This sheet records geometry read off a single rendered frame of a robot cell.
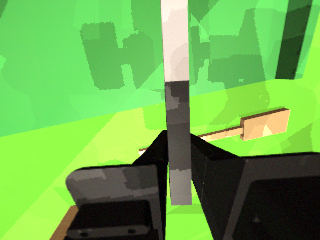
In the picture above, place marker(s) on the dark grey putter shaft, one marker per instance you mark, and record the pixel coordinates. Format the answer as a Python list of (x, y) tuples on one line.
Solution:
[(174, 25)]

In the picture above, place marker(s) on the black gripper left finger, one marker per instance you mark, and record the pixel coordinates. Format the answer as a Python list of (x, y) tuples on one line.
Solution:
[(144, 179)]

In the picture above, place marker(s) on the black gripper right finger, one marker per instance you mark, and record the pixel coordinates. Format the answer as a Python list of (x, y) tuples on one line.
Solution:
[(222, 179)]

